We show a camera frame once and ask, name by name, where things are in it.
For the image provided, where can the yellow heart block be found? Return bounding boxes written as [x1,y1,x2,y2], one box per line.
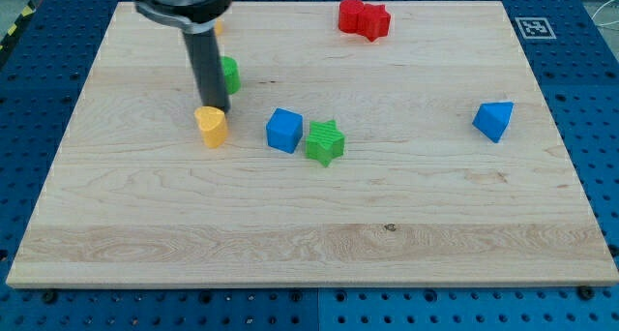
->
[194,106,228,148]

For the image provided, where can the white cable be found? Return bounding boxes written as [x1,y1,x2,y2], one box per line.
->
[590,0,619,32]

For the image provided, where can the blue triangular prism block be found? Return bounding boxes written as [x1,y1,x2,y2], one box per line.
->
[472,102,514,143]

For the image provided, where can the green cylinder block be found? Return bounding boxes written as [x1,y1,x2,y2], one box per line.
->
[221,56,241,95]

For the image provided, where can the red cylinder block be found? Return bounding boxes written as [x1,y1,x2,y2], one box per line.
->
[338,0,365,33]

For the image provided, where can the green star block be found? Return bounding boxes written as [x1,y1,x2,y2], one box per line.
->
[306,120,345,167]

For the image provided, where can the wooden board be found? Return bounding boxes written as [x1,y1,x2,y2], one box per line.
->
[7,1,618,289]

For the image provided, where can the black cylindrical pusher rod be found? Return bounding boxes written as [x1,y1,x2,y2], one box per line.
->
[184,29,231,113]

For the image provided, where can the yellow block behind arm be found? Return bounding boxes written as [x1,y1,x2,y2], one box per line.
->
[214,18,223,36]

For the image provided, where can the red star block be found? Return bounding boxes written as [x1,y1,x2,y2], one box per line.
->
[356,3,391,42]

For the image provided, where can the white fiducial marker tag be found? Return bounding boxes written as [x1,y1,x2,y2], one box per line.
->
[515,16,556,40]

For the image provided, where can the yellow black hazard tape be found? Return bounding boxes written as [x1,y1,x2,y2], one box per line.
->
[1,0,37,53]

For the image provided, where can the blue cube block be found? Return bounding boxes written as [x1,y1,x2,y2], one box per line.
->
[266,107,303,154]

